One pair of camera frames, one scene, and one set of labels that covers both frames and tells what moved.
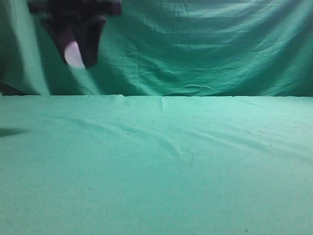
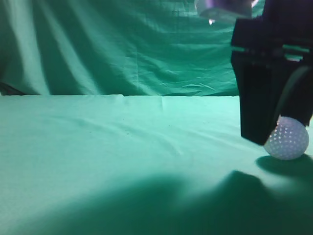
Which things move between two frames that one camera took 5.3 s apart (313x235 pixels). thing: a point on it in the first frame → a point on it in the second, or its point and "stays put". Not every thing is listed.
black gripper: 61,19 → 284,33
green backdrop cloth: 168,48 stays put
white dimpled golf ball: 73,56 → 289,140
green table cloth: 112,164 stays put
